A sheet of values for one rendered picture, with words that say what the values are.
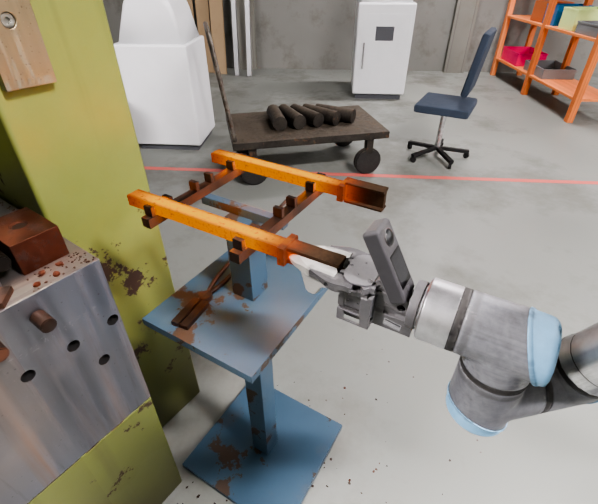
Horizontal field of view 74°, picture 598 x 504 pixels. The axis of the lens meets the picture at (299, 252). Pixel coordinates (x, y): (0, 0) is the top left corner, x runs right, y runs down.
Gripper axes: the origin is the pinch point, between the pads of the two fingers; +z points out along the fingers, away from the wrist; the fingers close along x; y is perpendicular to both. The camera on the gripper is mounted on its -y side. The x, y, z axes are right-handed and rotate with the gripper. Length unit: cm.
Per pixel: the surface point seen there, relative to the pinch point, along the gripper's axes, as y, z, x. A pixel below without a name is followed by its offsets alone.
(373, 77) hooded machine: 75, 149, 437
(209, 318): 26.5, 22.7, -0.3
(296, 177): -0.3, 13.6, 22.5
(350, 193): 0.6, 1.3, 23.1
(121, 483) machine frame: 73, 39, -26
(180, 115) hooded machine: 69, 231, 200
